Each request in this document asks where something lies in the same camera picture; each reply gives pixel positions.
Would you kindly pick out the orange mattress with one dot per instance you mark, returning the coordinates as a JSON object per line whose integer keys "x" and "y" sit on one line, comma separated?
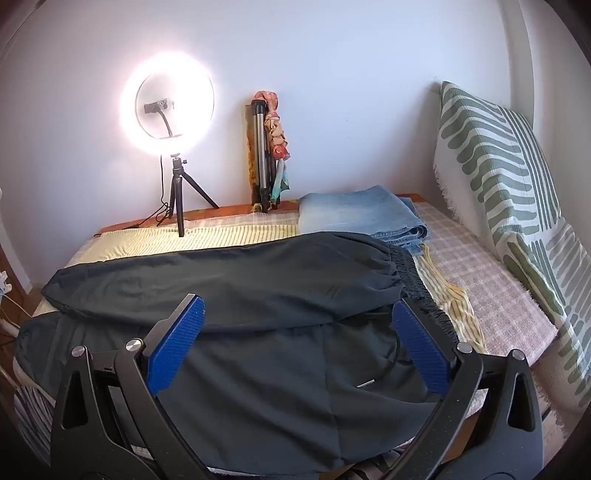
{"x": 221, "y": 209}

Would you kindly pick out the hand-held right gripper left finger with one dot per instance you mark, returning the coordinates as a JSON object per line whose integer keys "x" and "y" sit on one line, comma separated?
{"x": 178, "y": 344}

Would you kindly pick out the green patterned white pillow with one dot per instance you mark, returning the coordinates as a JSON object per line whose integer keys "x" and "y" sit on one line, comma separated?
{"x": 549, "y": 286}
{"x": 485, "y": 152}

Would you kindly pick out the yellow striped bed sheet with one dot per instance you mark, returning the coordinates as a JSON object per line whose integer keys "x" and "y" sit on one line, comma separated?
{"x": 207, "y": 237}

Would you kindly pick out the grey striped cloth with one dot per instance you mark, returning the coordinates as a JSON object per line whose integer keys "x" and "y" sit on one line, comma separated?
{"x": 32, "y": 415}

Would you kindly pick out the pink checkered blanket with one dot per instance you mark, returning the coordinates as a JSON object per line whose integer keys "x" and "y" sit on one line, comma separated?
{"x": 485, "y": 286}

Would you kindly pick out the black phone holder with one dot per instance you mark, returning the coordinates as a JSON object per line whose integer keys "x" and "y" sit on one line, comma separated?
{"x": 159, "y": 107}

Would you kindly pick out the brown yellow board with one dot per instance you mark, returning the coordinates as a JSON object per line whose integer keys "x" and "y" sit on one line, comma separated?
{"x": 249, "y": 157}

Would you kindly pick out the white clip lamp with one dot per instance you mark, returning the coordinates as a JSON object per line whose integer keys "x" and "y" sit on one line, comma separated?
{"x": 3, "y": 280}

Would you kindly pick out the folded blue jeans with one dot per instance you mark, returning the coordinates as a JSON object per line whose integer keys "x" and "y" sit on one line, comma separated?
{"x": 351, "y": 212}

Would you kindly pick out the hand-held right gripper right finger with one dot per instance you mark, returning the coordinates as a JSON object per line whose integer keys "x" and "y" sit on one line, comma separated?
{"x": 418, "y": 344}

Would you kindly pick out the black pants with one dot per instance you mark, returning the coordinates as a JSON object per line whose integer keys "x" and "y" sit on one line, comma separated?
{"x": 258, "y": 277}

